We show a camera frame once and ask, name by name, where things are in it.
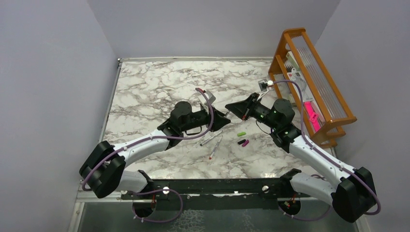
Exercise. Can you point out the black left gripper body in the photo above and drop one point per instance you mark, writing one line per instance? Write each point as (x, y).
(199, 119)

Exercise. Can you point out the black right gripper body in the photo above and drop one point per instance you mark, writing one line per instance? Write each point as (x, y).
(260, 112)

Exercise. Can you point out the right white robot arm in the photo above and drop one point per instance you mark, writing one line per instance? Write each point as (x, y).
(349, 191)

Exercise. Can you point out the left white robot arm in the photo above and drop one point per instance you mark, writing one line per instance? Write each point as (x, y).
(103, 172)

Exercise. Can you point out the grey marker pen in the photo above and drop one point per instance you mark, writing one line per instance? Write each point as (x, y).
(211, 138)

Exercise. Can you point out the black pen cap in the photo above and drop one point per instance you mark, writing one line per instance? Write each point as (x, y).
(241, 141)

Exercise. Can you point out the magenta pen cap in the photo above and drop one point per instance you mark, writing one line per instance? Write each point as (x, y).
(245, 143)

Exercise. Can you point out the white marker pen red end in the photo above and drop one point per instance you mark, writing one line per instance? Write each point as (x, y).
(215, 148)

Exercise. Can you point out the white packaged item in rack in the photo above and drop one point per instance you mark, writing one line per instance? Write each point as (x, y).
(295, 74)

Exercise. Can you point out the orange wooden rack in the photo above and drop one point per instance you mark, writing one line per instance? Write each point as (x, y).
(329, 104)

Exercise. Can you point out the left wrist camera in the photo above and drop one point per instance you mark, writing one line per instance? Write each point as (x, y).
(206, 97)

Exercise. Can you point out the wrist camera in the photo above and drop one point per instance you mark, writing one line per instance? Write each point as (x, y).
(206, 97)
(264, 85)

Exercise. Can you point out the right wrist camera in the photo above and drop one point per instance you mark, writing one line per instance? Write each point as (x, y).
(264, 85)

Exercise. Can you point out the black mounting rail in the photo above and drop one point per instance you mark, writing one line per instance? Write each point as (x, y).
(213, 194)

